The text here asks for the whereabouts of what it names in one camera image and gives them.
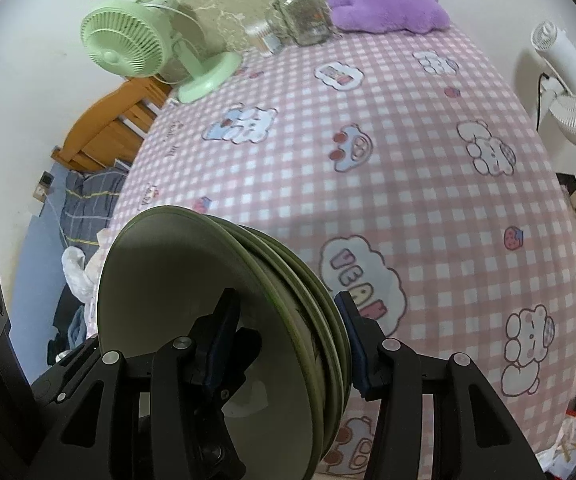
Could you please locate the purple plush toy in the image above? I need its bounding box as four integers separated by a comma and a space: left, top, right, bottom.
327, 0, 451, 34

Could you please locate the grey floral bowl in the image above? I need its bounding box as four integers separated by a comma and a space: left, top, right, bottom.
97, 206, 325, 479
213, 218, 343, 453
245, 226, 352, 413

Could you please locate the white standing fan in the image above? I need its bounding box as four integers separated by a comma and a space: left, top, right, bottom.
531, 21, 576, 146

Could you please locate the wooden bed headboard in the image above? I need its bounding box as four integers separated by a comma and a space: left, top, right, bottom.
51, 77, 172, 172

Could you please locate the green desk fan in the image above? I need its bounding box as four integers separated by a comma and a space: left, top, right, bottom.
80, 0, 242, 104

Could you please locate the wall power socket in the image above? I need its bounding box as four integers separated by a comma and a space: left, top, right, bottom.
33, 171, 54, 203

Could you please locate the grey plaid pillow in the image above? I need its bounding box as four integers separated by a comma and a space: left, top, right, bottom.
60, 167, 128, 261

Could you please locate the glass jar black lid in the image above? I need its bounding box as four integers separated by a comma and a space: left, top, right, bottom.
266, 0, 331, 47

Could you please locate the cotton swab container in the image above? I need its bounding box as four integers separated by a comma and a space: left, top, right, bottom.
245, 20, 283, 58

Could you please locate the pink checkered tablecloth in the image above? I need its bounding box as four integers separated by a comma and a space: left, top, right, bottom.
111, 28, 576, 479

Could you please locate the white plastic bag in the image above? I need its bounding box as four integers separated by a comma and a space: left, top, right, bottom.
61, 247, 91, 304

